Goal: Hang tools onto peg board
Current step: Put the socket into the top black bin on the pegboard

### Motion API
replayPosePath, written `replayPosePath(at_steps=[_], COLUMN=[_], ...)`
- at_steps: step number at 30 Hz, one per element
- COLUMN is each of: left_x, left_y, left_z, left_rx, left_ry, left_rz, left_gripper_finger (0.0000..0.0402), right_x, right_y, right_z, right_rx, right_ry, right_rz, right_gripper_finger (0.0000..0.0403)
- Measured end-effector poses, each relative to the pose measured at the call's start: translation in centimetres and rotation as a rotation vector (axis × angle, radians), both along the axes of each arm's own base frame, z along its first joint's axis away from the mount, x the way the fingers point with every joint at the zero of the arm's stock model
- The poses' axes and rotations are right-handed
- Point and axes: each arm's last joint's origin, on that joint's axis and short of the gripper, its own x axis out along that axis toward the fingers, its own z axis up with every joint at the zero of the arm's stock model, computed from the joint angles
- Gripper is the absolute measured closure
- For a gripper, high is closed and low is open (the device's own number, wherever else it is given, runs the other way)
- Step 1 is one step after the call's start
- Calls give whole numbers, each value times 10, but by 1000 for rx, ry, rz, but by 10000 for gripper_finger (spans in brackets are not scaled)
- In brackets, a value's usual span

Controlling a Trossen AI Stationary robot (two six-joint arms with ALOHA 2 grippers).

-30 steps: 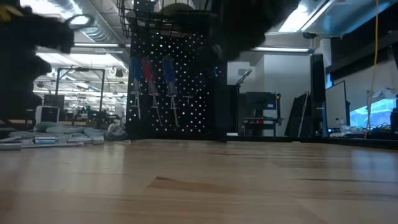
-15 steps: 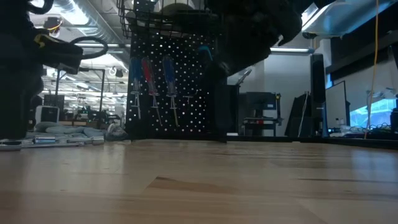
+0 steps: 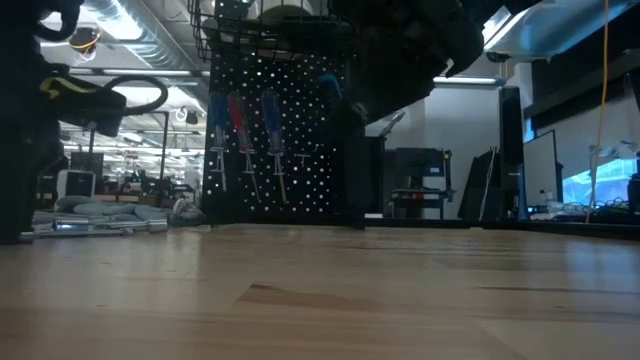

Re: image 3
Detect black leaning panels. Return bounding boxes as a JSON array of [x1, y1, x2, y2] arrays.
[[457, 147, 501, 221]]

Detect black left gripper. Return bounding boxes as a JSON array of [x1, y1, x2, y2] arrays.
[[0, 49, 64, 246]]

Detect silver ventilation duct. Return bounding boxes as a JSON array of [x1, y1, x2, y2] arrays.
[[82, 0, 211, 71]]

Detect black workstation with monitor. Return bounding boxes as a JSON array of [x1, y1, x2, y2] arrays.
[[388, 147, 455, 220]]

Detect black left wrist camera cable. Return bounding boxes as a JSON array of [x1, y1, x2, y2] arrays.
[[102, 74, 170, 117]]

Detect white framed panel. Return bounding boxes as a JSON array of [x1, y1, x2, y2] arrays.
[[522, 129, 565, 212]]

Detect black metal stand frame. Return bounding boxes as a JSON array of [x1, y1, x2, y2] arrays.
[[88, 112, 170, 194]]

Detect black background monitor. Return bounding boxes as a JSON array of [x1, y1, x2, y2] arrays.
[[69, 151, 105, 174]]

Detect white box appliance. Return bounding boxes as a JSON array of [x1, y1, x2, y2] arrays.
[[55, 169, 97, 200]]

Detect yellow cable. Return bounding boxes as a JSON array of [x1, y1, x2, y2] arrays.
[[584, 0, 611, 225]]

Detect black metal pegboard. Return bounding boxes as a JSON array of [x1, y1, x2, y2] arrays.
[[200, 49, 367, 226]]

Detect ceiling cable reel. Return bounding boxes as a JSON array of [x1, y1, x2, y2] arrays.
[[67, 25, 102, 64]]

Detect red handled screwdriver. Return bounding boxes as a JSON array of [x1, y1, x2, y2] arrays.
[[227, 91, 262, 202]]

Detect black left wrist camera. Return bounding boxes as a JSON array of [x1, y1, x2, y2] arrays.
[[39, 74, 127, 139]]

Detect fluorescent ceiling light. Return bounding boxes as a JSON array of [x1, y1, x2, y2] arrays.
[[432, 74, 501, 85]]

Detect blue lit screen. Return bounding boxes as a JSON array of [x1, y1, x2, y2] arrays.
[[562, 158, 639, 206]]

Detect chrome combination wrench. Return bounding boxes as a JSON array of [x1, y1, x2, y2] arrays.
[[33, 227, 136, 239]]

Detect black pillar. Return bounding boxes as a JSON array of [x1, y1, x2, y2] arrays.
[[498, 85, 526, 221]]

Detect black aluminium table frame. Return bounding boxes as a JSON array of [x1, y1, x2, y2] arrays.
[[364, 215, 640, 242]]

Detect black wire basket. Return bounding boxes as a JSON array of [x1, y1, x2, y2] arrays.
[[187, 0, 351, 64]]

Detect blue handled screwdriver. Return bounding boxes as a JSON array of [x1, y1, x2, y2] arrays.
[[208, 91, 231, 195], [260, 87, 290, 205]]

